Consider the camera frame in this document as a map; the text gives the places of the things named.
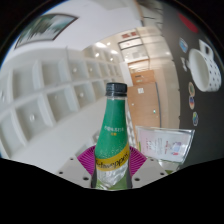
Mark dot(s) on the recessed ceiling lights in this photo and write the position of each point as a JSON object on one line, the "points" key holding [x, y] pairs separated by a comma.
{"points": [[100, 45]]}

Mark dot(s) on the dark-framed landscape picture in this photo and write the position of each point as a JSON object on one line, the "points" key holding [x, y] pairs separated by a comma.
{"points": [[43, 30]]}

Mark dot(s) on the clear acrylic sign stand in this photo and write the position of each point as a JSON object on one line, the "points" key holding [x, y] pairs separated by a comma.
{"points": [[163, 143]]}

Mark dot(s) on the green plastic drink bottle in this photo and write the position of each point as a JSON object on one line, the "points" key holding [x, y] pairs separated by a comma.
{"points": [[112, 133]]}

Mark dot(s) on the small blue sticker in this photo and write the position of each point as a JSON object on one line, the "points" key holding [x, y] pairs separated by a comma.
{"points": [[183, 45]]}

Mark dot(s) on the small round colourful sticker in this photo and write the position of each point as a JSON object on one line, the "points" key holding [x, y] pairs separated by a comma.
{"points": [[195, 119], [191, 89], [192, 102]]}

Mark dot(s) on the small white sticker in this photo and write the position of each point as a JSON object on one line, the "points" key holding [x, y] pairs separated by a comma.
{"points": [[184, 64]]}

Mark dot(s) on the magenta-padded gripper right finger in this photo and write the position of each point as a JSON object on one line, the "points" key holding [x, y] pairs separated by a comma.
{"points": [[148, 171]]}

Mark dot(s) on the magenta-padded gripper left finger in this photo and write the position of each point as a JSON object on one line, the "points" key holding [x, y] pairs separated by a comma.
{"points": [[74, 171]]}

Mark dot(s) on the flat round red coaster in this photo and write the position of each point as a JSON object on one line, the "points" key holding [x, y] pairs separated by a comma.
{"points": [[187, 22]]}

